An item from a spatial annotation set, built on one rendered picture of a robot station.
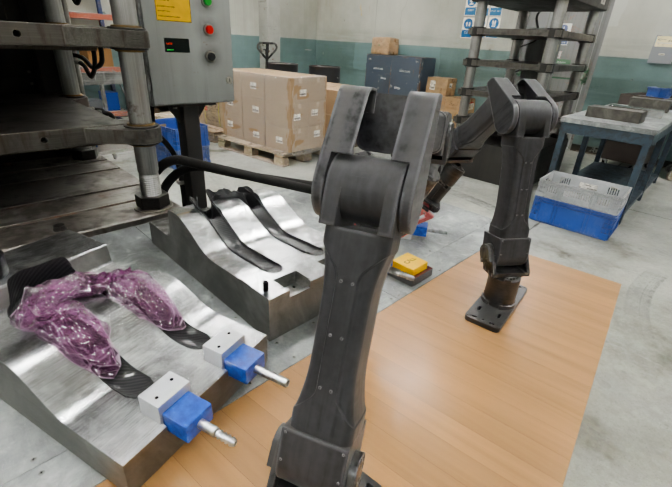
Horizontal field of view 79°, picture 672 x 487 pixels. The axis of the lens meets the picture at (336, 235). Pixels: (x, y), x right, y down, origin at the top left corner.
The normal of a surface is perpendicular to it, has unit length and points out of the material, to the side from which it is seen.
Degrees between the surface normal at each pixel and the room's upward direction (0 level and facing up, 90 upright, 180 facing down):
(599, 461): 0
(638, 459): 0
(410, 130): 53
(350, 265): 70
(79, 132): 90
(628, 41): 90
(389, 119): 79
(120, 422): 0
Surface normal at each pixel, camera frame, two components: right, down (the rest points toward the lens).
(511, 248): 0.18, 0.29
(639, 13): -0.69, 0.28
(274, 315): 0.70, 0.34
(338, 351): -0.33, 0.04
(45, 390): 0.47, -0.67
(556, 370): 0.05, -0.90
